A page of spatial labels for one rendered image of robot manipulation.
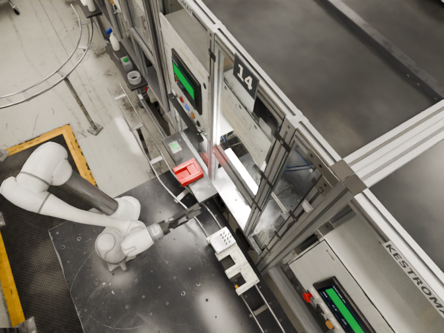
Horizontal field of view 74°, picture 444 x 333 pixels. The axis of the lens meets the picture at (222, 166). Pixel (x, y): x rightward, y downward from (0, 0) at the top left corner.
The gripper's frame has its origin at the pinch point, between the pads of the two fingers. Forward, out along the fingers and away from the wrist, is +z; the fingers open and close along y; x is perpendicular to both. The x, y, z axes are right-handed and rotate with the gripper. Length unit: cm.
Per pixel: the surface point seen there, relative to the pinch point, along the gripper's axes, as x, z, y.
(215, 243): -17.0, 2.9, -19.6
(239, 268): -35.6, 8.3, -24.3
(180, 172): 34.0, 7.1, -20.5
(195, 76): 31, 20, 61
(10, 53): 325, -82, -113
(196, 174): 25.3, 14.3, -15.5
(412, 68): -23, 65, 91
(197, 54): 34, 23, 69
